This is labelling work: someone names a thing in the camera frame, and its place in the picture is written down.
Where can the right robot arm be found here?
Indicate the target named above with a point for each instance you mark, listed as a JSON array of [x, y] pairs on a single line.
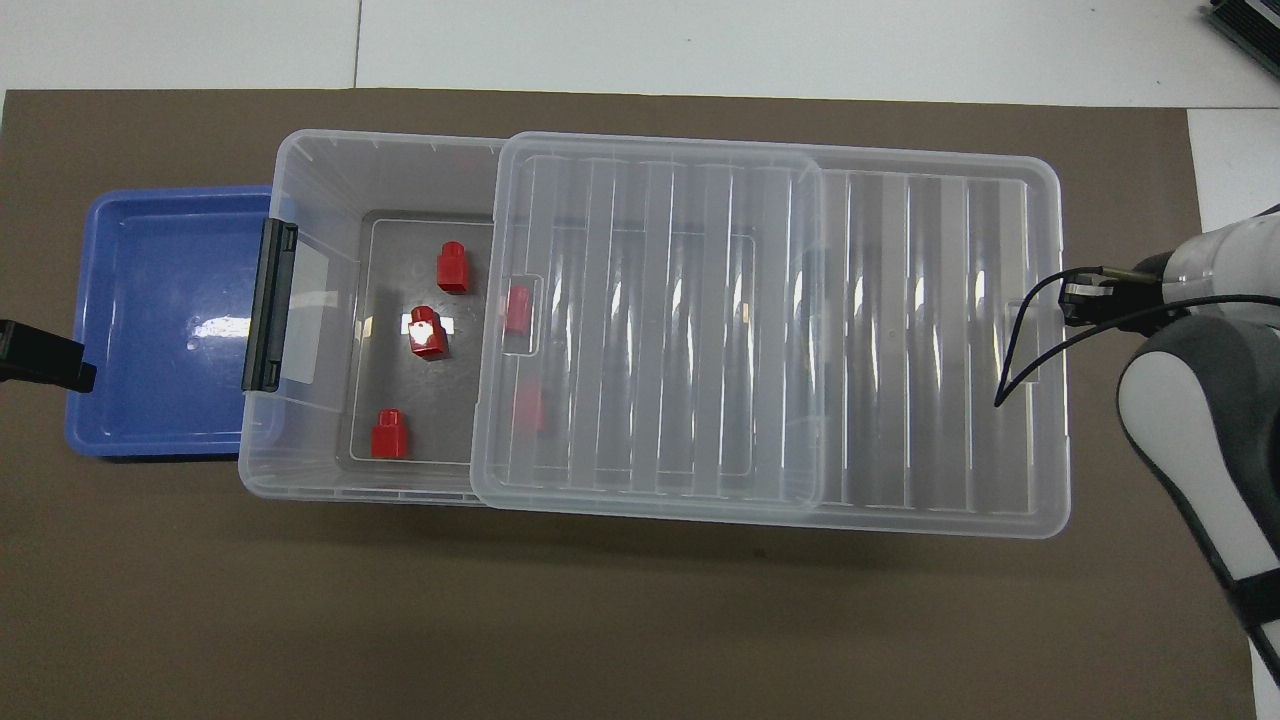
[[1200, 400]]

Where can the red block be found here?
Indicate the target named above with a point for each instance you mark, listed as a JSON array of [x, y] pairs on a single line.
[[517, 309], [528, 408], [453, 270], [428, 338], [389, 438]]

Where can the clear plastic box lid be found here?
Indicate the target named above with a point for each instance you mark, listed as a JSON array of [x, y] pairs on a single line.
[[900, 350]]

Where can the clear plastic storage box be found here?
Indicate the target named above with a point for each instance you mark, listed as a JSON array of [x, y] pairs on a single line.
[[320, 460]]

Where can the black box latch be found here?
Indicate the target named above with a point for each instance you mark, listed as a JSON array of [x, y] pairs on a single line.
[[268, 310]]

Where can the blue plastic tray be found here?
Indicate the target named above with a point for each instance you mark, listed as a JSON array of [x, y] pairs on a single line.
[[150, 300]]

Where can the black stand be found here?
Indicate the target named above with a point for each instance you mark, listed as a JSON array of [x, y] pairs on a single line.
[[1250, 20]]

